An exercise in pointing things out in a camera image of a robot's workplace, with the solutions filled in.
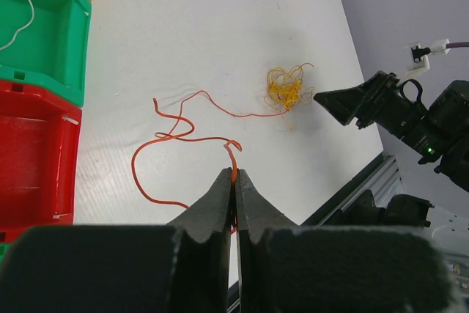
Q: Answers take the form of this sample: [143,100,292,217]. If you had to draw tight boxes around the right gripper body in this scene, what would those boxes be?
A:
[355,71,440,164]

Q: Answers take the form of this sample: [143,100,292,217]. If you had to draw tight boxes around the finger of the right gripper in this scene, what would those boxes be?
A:
[313,73,385,126]

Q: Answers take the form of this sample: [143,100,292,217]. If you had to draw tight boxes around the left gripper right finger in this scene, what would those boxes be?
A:
[234,170,462,312]

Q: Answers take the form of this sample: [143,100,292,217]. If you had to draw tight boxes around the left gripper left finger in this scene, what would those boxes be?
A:
[1,169,232,312]

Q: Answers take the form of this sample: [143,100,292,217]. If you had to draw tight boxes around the yellow orange wires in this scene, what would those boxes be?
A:
[263,62,316,131]

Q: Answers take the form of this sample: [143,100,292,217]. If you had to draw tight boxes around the long orange wire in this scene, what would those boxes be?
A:
[130,89,290,235]

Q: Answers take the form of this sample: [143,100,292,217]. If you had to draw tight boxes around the white thin wire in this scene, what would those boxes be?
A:
[0,0,36,52]

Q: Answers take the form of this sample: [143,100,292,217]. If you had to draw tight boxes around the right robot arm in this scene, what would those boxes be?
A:
[314,71,468,191]

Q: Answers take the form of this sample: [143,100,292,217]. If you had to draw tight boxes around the lower green plastic bin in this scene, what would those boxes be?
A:
[0,243,12,258]

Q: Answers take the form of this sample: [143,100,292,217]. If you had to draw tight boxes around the green plastic bin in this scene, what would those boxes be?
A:
[1,0,92,107]
[0,243,12,258]

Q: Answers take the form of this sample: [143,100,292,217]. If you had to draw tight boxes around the red plastic bin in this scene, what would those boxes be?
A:
[1,81,82,243]

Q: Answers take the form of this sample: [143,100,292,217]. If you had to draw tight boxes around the upper green plastic bin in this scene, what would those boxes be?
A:
[1,0,92,107]

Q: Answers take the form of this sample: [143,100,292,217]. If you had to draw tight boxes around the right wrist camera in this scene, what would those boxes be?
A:
[399,38,450,84]

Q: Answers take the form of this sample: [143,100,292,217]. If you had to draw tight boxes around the aluminium rail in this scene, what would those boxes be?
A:
[338,156,405,210]

